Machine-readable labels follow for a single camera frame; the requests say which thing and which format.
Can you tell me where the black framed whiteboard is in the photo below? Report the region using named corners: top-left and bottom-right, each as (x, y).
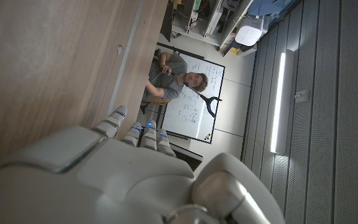
top-left (157, 43), bottom-right (226, 144)

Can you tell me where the black forked stick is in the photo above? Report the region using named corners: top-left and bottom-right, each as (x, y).
top-left (169, 70), bottom-right (223, 118)

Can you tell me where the white ceiling device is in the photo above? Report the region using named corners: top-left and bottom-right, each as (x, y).
top-left (234, 15), bottom-right (265, 48)

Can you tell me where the small ceiling box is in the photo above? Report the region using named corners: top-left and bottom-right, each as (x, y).
top-left (294, 90), bottom-right (310, 103)

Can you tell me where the person in grey t-shirt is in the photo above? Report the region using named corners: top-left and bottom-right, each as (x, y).
top-left (141, 51), bottom-right (209, 102)

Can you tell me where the long ceiling light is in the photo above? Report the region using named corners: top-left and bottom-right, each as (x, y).
top-left (270, 51), bottom-right (295, 155)

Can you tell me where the brown and black chair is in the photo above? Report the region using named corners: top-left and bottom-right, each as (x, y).
top-left (140, 95), bottom-right (172, 114)

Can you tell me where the white shelf cabinet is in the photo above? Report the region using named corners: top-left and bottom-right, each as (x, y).
top-left (171, 0), bottom-right (257, 57)

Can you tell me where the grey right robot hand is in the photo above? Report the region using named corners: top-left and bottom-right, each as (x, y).
top-left (0, 105), bottom-right (287, 224)

